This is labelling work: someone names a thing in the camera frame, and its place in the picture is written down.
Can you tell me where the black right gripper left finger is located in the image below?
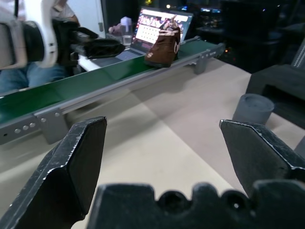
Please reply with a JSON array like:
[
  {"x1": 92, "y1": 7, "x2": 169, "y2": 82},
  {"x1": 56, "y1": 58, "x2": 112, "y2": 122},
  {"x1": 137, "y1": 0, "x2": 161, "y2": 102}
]
[{"x1": 0, "y1": 116, "x2": 108, "y2": 229}]

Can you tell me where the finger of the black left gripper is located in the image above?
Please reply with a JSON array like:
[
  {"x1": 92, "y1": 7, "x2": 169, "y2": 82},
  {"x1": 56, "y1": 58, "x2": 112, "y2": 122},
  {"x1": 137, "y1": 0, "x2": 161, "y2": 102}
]
[
  {"x1": 82, "y1": 38, "x2": 126, "y2": 60},
  {"x1": 75, "y1": 26, "x2": 99, "y2": 42}
]

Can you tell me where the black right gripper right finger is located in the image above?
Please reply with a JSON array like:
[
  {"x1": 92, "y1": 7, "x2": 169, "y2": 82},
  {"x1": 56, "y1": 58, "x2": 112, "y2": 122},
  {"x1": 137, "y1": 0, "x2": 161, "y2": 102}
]
[{"x1": 219, "y1": 119, "x2": 305, "y2": 199}]

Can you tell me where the green conveyor belt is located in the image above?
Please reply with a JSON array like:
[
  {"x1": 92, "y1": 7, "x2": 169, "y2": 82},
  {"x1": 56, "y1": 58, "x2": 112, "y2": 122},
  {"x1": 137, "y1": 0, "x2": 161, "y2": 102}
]
[{"x1": 0, "y1": 35, "x2": 226, "y2": 146}]

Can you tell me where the dark grey cylinder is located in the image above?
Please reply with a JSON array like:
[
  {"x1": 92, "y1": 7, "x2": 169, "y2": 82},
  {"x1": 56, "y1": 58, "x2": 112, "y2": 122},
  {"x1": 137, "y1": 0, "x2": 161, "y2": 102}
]
[{"x1": 232, "y1": 93, "x2": 275, "y2": 126}]

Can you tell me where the person in jeans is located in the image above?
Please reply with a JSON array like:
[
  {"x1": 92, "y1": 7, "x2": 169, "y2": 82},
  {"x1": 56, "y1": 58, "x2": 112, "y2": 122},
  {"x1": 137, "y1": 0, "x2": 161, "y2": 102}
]
[{"x1": 0, "y1": 0, "x2": 81, "y2": 94}]

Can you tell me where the open grey laptop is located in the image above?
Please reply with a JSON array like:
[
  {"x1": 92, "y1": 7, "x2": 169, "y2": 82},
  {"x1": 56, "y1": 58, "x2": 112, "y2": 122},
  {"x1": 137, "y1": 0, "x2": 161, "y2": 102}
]
[{"x1": 94, "y1": 6, "x2": 194, "y2": 66}]

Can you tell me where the brown shoe with beige laces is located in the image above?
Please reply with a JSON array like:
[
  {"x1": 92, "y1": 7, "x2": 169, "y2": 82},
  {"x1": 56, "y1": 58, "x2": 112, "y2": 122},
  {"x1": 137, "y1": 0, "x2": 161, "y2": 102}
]
[{"x1": 144, "y1": 14, "x2": 181, "y2": 68}]

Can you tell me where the black moulded stand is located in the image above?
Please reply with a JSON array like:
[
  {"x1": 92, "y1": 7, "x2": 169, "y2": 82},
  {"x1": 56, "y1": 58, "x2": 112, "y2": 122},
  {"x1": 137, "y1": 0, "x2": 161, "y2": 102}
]
[{"x1": 245, "y1": 38, "x2": 305, "y2": 126}]

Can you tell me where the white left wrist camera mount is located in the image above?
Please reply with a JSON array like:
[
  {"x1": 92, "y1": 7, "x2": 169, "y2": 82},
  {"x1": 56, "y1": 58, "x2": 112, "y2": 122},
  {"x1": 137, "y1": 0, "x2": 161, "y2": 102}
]
[{"x1": 35, "y1": 0, "x2": 60, "y2": 68}]

